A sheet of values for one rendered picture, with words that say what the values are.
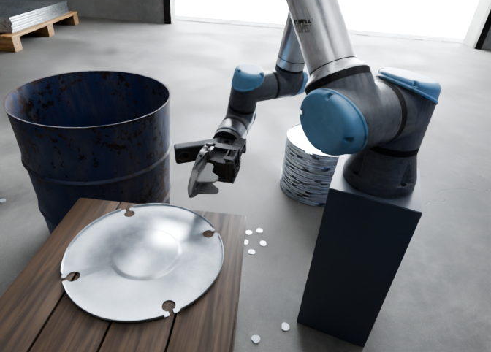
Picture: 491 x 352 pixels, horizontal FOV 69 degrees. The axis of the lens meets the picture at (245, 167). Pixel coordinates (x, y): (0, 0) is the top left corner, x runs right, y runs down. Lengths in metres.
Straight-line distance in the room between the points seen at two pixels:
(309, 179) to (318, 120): 0.78
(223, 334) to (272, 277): 0.56
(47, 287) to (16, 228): 0.73
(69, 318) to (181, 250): 0.21
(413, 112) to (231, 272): 0.43
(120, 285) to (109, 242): 0.11
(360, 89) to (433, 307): 0.80
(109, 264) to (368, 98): 0.53
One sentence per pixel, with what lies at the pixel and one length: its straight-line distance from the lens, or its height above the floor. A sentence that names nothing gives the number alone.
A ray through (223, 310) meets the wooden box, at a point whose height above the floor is 0.35.
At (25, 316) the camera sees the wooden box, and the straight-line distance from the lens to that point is 0.68.
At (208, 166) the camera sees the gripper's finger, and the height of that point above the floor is 0.44.
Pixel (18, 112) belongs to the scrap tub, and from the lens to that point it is 1.17.
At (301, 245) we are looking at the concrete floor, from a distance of 1.26.
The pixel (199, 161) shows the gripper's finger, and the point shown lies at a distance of 0.78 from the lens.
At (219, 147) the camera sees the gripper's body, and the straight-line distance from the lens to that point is 0.82.
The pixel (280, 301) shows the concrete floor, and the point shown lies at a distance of 1.09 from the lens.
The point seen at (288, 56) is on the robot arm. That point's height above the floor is 0.63.
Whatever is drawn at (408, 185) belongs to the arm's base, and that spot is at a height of 0.48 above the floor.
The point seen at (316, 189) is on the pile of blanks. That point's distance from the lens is 1.39.
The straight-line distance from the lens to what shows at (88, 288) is 0.68.
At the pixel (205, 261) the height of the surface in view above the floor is 0.35.
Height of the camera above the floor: 0.86
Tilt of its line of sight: 32 degrees down
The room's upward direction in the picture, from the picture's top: 5 degrees clockwise
